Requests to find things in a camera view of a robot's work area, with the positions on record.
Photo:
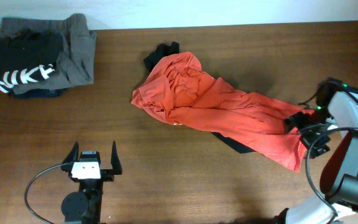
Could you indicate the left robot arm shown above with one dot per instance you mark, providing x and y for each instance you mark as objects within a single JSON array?
[{"x": 84, "y": 205}]

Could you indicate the orange red t-shirt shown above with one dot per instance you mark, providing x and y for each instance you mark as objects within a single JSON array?
[{"x": 178, "y": 92}]

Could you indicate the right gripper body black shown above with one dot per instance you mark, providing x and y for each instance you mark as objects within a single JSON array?
[{"x": 306, "y": 124}]

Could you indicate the dark navy folded garment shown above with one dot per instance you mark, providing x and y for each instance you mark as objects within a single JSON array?
[{"x": 37, "y": 93}]

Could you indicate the black folded shirt white letters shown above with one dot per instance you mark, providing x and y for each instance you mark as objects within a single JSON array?
[{"x": 30, "y": 57}]

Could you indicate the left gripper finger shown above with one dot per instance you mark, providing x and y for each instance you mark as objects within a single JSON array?
[
  {"x": 115, "y": 162},
  {"x": 73, "y": 154}
]

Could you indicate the grey folded pants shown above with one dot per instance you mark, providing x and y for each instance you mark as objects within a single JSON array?
[{"x": 75, "y": 65}]

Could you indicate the black t-shirt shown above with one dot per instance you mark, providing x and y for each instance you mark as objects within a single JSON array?
[{"x": 160, "y": 52}]

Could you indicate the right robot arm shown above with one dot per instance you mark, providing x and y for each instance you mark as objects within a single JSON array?
[{"x": 336, "y": 196}]

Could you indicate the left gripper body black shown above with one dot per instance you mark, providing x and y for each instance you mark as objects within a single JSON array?
[{"x": 105, "y": 176}]

